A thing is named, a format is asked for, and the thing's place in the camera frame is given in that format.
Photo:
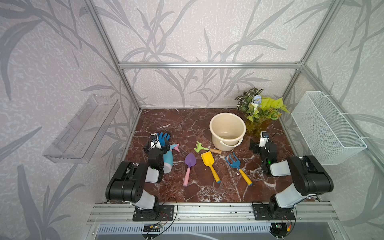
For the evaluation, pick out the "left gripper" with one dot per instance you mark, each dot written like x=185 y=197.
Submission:
x=150 y=146

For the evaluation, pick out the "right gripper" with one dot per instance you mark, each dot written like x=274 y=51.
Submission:
x=256 y=146

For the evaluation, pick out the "teal spray bottle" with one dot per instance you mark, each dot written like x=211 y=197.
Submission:
x=169 y=159

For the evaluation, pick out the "blue fork yellow handle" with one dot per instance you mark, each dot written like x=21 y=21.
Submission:
x=235 y=163

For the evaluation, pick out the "purple trowel pink handle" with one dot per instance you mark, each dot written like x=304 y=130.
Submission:
x=190 y=161

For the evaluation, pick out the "green hand rake wooden handle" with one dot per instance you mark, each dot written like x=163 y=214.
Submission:
x=199 y=148

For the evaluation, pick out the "cream plastic bucket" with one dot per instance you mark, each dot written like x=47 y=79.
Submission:
x=228 y=131

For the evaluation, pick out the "yellow shovel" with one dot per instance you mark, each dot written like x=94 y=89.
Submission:
x=208 y=160

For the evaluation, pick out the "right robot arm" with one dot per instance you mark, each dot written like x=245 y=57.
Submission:
x=308 y=175

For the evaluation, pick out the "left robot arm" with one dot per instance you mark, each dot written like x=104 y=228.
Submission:
x=128 y=182

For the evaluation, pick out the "blue gardening glove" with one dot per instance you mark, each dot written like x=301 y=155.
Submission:
x=163 y=137

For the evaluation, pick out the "potted green plant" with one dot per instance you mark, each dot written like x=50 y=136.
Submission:
x=259 y=111

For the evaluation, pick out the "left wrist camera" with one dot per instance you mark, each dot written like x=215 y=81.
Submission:
x=154 y=142

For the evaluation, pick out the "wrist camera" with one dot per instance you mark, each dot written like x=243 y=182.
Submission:
x=154 y=142
x=264 y=139

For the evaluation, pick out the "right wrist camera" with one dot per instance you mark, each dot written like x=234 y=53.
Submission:
x=264 y=139

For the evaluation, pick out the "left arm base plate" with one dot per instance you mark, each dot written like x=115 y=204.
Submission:
x=161 y=213

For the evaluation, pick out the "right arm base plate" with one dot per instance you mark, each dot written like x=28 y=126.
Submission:
x=267 y=212

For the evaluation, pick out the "white wire mesh basket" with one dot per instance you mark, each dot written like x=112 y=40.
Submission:
x=328 y=134

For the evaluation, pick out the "aluminium front rail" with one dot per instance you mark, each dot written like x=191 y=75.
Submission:
x=225 y=212

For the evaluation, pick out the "clear acrylic wall shelf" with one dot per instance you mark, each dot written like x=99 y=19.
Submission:
x=79 y=140

